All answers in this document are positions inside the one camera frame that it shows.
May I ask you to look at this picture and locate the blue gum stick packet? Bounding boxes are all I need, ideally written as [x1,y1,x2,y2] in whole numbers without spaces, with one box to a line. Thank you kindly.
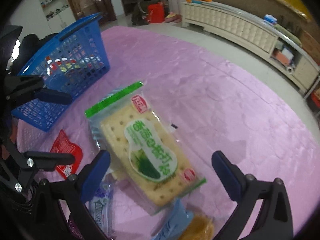
[89,174,114,238]

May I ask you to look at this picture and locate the red snack packet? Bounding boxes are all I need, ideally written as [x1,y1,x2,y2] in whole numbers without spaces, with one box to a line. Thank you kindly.
[49,129,84,181]

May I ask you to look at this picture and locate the blue plastic basket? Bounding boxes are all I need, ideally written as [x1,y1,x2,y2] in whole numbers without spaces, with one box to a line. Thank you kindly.
[11,13,110,132]

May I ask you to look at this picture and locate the orange bun packet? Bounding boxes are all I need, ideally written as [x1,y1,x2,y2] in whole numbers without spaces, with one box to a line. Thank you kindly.
[179,214,214,240]

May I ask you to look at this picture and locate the green cracker packet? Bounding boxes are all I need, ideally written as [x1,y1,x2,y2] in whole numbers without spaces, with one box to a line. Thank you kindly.
[85,81,206,214]

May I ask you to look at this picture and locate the light blue snack packet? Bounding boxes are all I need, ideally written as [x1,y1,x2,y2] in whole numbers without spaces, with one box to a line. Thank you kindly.
[152,198,194,240]

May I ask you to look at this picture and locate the dark backpack on floor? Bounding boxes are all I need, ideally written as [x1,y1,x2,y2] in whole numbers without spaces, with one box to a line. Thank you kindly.
[131,1,152,26]

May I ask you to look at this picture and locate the red shopping bag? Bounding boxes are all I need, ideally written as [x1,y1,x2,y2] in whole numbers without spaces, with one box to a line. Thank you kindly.
[147,2,165,24]

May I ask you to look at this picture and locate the cardboard box on cabinet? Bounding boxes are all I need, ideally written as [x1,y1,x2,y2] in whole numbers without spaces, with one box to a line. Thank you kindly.
[300,30,320,64]

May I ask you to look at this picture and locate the cream TV cabinet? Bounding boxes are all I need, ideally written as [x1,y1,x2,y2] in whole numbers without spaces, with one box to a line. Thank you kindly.
[181,1,319,96]

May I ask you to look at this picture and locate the green folded cloth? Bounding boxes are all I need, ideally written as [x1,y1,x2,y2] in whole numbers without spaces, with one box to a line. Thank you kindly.
[273,23,302,47]

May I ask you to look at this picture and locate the blue tissue pack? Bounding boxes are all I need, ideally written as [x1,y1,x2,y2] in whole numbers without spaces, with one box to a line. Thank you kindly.
[263,14,277,25]

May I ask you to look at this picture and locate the oranges on blue plate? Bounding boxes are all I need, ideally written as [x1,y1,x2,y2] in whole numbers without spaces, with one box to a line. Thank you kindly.
[185,0,213,4]

